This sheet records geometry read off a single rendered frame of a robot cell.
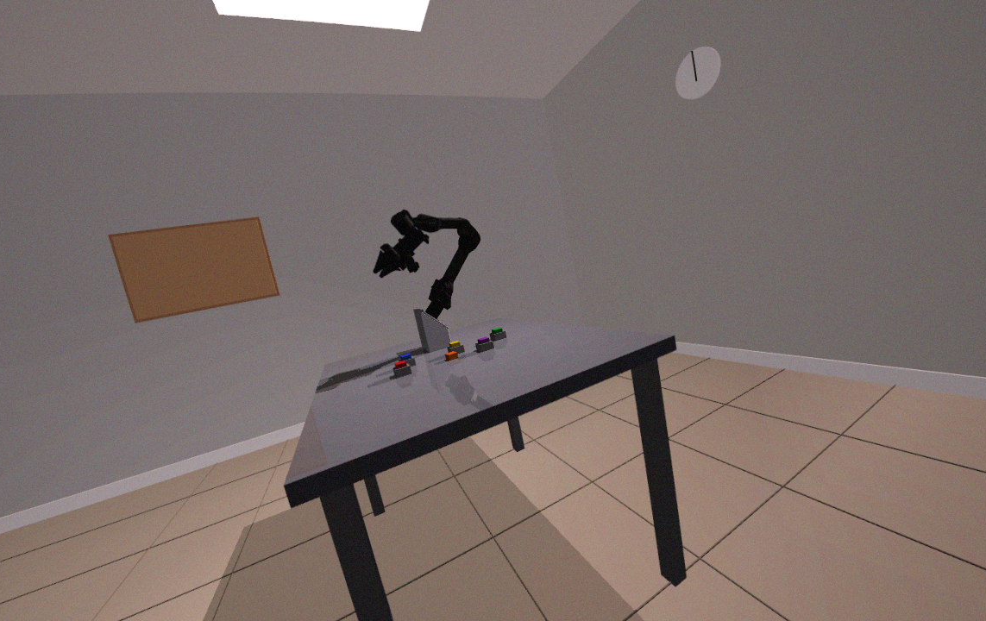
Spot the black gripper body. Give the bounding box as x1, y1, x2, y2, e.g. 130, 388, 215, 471
380, 237, 415, 270

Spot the red button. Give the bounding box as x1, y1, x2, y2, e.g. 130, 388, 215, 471
393, 361, 411, 379

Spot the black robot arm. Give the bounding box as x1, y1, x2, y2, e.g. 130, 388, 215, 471
391, 210, 480, 320

